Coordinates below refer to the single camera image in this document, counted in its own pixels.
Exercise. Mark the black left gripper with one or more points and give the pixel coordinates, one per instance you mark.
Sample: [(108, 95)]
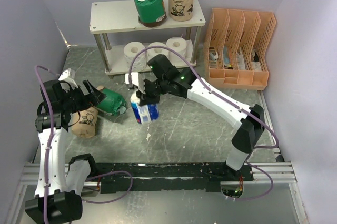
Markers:
[(86, 100)]

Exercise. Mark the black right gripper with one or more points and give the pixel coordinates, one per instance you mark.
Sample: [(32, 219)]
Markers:
[(149, 100)]

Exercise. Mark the blue paper roll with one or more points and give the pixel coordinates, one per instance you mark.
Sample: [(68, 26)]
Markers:
[(145, 113)]

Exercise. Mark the green torn roll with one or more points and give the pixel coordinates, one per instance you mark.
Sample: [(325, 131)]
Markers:
[(113, 104)]

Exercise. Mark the white floral roll front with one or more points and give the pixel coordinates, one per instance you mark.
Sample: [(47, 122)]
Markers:
[(130, 51)]

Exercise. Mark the white unwrapped loose-end roll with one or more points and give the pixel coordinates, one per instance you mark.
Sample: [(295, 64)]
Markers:
[(181, 46)]

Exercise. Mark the green paper roll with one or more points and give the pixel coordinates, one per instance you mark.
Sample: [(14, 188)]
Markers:
[(151, 13)]

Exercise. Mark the brown cartoon paper roll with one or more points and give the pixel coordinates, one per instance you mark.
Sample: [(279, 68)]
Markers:
[(180, 10)]

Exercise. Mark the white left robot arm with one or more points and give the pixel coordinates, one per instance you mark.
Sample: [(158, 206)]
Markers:
[(57, 198)]

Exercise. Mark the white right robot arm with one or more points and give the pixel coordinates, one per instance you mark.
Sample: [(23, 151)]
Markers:
[(248, 121)]

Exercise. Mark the grey two-tier shelf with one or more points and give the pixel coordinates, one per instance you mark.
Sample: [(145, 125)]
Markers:
[(121, 16)]

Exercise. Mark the brown wrapped roll left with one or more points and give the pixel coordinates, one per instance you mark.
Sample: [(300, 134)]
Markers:
[(83, 124)]

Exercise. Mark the orange plastic file organizer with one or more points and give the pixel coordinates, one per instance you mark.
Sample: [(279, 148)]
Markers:
[(235, 46)]

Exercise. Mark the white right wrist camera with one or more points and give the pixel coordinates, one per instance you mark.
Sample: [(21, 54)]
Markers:
[(135, 80)]

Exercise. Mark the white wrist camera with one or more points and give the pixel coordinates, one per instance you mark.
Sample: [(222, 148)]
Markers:
[(135, 80), (68, 76)]

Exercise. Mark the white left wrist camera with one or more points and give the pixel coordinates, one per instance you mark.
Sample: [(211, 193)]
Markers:
[(68, 76)]

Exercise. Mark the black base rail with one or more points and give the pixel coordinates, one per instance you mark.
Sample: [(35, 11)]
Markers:
[(208, 176)]

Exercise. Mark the aluminium frame rail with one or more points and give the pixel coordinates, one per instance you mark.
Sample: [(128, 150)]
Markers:
[(280, 173)]

